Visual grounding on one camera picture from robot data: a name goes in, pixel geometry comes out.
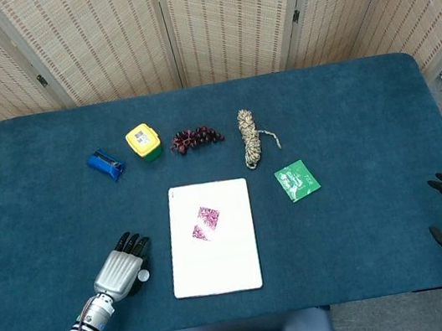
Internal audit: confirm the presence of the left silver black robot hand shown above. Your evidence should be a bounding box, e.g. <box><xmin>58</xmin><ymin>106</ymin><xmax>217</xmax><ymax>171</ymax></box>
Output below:
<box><xmin>85</xmin><ymin>228</ymin><xmax>160</xmax><ymax>303</ymax></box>

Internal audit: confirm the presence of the white rectangular board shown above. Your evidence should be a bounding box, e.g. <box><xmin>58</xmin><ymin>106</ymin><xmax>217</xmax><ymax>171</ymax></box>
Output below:
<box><xmin>157</xmin><ymin>175</ymin><xmax>265</xmax><ymax>303</ymax></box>

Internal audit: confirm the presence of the blue zipper pouch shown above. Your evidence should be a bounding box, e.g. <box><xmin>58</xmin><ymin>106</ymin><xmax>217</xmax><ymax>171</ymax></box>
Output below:
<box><xmin>84</xmin><ymin>146</ymin><xmax>129</xmax><ymax>186</ymax></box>

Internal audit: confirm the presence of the teal table cloth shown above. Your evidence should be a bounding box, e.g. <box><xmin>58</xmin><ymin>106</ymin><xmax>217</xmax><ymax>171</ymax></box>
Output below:
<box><xmin>0</xmin><ymin>44</ymin><xmax>442</xmax><ymax>331</ymax></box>

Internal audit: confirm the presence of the yellow-lidded green mini bin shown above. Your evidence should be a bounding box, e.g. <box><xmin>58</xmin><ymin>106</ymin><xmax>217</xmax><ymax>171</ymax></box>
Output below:
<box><xmin>123</xmin><ymin>120</ymin><xmax>165</xmax><ymax>165</ymax></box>

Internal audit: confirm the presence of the dark red grape bunch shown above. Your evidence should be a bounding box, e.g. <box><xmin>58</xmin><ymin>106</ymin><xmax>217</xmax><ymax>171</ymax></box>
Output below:
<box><xmin>167</xmin><ymin>122</ymin><xmax>227</xmax><ymax>157</ymax></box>

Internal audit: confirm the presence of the green tea packet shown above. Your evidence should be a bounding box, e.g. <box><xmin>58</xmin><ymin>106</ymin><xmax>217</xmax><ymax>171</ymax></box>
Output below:
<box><xmin>272</xmin><ymin>157</ymin><xmax>324</xmax><ymax>206</ymax></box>

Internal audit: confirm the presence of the woven folding screen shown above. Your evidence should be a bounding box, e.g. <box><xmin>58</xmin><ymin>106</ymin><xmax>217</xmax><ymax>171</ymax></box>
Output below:
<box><xmin>0</xmin><ymin>0</ymin><xmax>442</xmax><ymax>229</ymax></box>

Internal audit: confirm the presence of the beige coiled rope bundle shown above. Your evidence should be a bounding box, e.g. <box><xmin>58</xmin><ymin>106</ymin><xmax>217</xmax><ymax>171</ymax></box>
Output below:
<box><xmin>234</xmin><ymin>103</ymin><xmax>285</xmax><ymax>171</ymax></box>

